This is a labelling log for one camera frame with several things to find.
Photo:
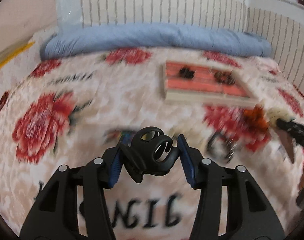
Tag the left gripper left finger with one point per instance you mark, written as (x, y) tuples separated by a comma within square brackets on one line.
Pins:
[(72, 204)]

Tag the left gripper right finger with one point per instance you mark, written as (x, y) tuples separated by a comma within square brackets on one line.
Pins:
[(231, 205)]

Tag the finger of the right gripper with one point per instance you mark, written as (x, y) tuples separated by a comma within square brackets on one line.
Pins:
[(294, 129)]

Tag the rainbow hair clip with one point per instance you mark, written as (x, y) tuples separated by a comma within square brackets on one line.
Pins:
[(119, 135)]

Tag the black claw hair clip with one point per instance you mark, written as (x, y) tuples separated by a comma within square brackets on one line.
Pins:
[(150, 152)]

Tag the black scrunchie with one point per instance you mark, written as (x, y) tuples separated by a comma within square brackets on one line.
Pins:
[(186, 73)]

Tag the ice cream plush clip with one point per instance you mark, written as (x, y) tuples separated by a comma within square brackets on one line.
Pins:
[(287, 143)]

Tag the cream scrunchie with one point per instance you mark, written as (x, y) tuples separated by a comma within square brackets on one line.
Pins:
[(275, 113)]

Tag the floral bed blanket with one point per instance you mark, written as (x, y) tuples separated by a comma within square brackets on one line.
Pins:
[(84, 96)]

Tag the blue rolled quilt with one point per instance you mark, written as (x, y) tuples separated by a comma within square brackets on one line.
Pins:
[(133, 35)]

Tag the brick pattern headboard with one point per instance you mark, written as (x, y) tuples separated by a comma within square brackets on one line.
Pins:
[(281, 22)]

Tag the clear plastic wrapped post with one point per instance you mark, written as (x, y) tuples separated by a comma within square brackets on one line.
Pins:
[(69, 14)]

